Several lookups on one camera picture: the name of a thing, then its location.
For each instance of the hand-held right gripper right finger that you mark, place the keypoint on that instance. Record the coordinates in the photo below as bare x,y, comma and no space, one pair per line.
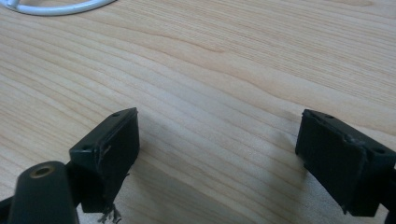
339,161

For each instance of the white plate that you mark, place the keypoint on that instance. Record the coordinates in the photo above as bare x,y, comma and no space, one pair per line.
59,7

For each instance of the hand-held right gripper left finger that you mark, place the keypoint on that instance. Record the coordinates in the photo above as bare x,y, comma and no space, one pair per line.
107,149

